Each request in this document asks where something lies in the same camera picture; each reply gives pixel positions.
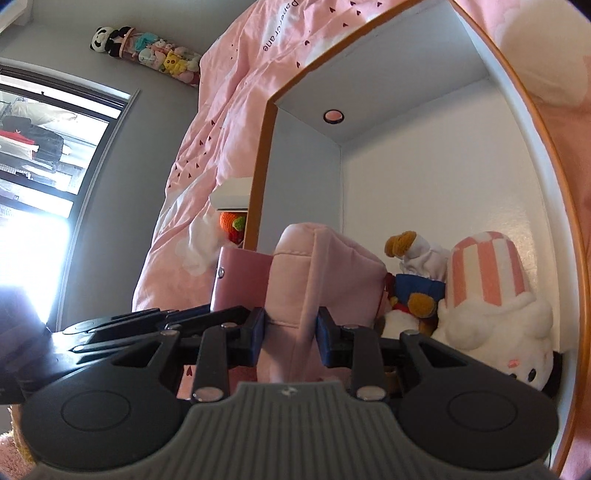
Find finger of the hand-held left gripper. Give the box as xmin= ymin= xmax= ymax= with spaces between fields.
xmin=73 ymin=324 xmax=167 ymax=356
xmin=110 ymin=307 xmax=218 ymax=326

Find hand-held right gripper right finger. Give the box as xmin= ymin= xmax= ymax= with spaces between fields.
xmin=316 ymin=307 xmax=462 ymax=400

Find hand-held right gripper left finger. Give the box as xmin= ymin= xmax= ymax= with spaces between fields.
xmin=115 ymin=307 xmax=267 ymax=402

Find pink cloth bag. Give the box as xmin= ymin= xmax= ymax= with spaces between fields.
xmin=256 ymin=223 xmax=389 ymax=384

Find orange crochet toy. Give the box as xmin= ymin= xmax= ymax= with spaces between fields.
xmin=219 ymin=210 xmax=247 ymax=245

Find white box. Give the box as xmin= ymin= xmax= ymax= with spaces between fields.
xmin=209 ymin=178 xmax=254 ymax=212

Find pink wallet with snap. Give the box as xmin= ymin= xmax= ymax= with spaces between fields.
xmin=211 ymin=246 xmax=275 ymax=315

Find duck plush toy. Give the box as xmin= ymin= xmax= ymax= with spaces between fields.
xmin=376 ymin=231 xmax=451 ymax=337

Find pink fluffy cloth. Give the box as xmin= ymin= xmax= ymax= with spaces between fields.
xmin=0 ymin=431 xmax=31 ymax=480

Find grey framed window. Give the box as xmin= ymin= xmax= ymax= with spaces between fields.
xmin=0 ymin=58 xmax=141 ymax=333

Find pink striped popcorn plush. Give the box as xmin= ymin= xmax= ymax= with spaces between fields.
xmin=436 ymin=231 xmax=555 ymax=385

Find hanging clothes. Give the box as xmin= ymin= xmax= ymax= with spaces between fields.
xmin=0 ymin=99 xmax=112 ymax=195

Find pink printed quilt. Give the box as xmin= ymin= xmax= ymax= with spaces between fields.
xmin=131 ymin=0 xmax=591 ymax=416

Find hanging plush toy organizer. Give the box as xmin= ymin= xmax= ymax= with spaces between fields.
xmin=111 ymin=27 xmax=204 ymax=86

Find panda plush toy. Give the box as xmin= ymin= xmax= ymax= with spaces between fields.
xmin=90 ymin=27 xmax=121 ymax=56

